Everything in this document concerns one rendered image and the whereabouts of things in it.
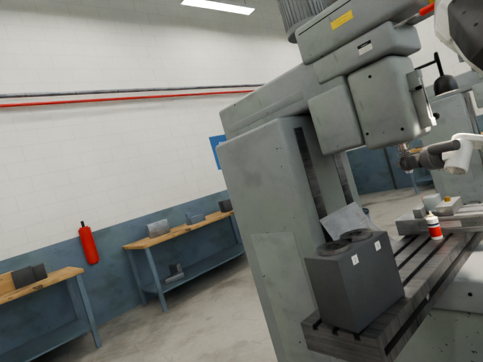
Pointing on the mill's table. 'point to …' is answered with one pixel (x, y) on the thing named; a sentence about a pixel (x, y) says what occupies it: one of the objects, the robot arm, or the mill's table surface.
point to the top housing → (351, 24)
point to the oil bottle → (433, 227)
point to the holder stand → (354, 279)
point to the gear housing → (368, 50)
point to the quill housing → (385, 103)
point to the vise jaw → (450, 208)
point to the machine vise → (411, 222)
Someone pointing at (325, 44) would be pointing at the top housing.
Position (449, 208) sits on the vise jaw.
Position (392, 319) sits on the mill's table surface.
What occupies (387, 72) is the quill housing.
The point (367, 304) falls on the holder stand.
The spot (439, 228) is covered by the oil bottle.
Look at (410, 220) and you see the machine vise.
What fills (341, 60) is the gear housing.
